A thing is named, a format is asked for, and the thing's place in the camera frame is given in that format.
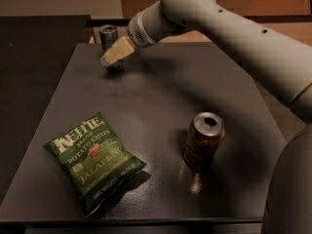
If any orange LaCroix soda can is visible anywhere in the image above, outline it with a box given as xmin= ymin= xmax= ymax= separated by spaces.
xmin=183 ymin=112 xmax=225 ymax=173

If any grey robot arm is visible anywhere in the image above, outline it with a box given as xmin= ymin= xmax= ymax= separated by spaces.
xmin=100 ymin=0 xmax=312 ymax=234

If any slim silver redbull can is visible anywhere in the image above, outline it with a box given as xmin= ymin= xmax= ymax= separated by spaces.
xmin=99 ymin=24 xmax=123 ymax=73

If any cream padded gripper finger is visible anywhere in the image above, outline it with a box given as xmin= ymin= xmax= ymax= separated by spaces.
xmin=100 ymin=36 xmax=135 ymax=66

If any green Kettle chips bag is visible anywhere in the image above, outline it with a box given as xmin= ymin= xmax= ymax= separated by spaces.
xmin=43 ymin=112 xmax=146 ymax=216

